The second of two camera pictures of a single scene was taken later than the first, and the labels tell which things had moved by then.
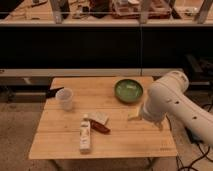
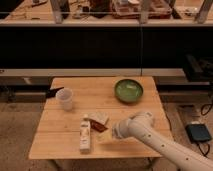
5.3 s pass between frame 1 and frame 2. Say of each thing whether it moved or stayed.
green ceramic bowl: stayed
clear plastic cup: stayed
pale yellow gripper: moved
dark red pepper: stayed
